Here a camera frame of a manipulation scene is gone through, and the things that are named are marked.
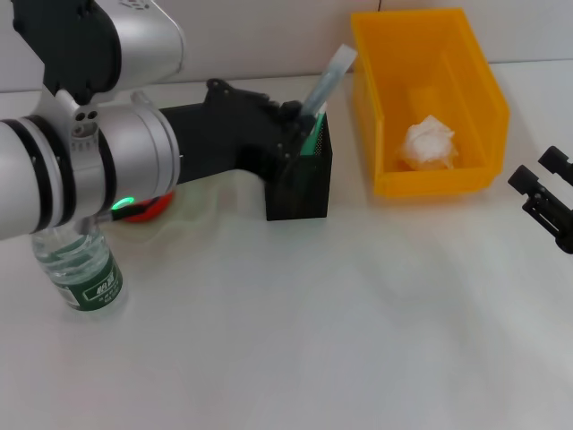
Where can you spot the black mesh pen holder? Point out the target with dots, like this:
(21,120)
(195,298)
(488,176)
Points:
(304,197)

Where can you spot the grey marker pen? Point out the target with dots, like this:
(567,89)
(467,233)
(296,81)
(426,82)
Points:
(331,76)

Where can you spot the red-orange toy orange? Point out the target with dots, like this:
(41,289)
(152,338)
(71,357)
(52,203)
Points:
(147,210)

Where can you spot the yellow plastic bin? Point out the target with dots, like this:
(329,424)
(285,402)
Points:
(430,80)

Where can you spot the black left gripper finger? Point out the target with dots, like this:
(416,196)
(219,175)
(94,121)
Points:
(288,150)
(293,116)

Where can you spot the clear green-label water bottle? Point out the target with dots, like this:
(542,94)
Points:
(89,277)

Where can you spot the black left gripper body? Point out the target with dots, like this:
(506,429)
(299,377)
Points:
(215,134)

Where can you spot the mint green pen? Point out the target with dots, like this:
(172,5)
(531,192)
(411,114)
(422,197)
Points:
(313,136)

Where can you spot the white paper ball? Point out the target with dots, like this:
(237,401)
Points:
(427,143)

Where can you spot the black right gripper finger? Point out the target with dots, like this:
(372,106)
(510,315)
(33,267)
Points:
(559,159)
(524,179)

